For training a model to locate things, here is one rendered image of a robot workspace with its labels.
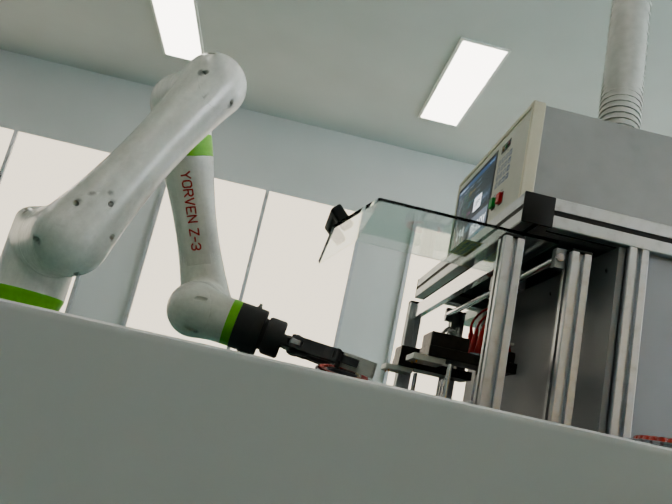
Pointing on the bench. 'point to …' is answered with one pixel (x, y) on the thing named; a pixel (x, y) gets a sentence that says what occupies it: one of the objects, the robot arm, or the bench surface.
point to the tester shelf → (657, 234)
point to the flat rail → (457, 286)
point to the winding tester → (581, 164)
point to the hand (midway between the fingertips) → (360, 369)
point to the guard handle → (335, 217)
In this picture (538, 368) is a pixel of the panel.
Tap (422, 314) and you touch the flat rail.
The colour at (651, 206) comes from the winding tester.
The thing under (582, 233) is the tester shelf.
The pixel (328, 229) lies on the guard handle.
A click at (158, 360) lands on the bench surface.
